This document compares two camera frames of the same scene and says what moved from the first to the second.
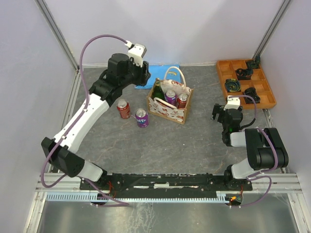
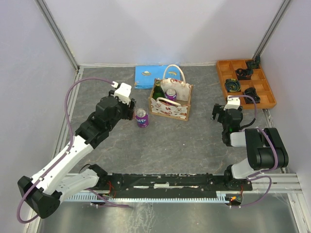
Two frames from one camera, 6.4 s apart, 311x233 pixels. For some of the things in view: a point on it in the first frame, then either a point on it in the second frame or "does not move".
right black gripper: [218, 109] does not move
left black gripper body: [138, 75] to [123, 111]
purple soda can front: [141, 115] does not move
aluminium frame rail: [278, 184] does not move
